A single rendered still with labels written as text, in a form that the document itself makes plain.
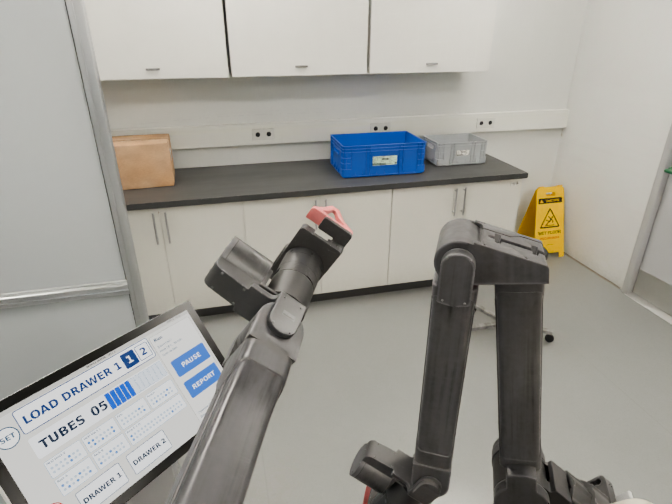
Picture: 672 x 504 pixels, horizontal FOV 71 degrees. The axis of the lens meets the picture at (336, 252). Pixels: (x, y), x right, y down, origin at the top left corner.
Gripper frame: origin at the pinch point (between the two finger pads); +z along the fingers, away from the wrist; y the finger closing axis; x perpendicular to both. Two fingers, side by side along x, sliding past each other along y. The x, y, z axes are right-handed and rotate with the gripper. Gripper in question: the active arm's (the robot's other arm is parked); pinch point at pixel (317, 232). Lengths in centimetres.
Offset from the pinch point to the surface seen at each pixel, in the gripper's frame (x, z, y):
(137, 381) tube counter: -12, 4, 63
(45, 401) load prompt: -25, -10, 63
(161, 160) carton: -85, 196, 141
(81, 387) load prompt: -21, -4, 63
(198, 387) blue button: 1, 11, 63
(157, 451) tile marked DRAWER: 0, -5, 68
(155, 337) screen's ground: -15, 14, 59
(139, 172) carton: -92, 188, 153
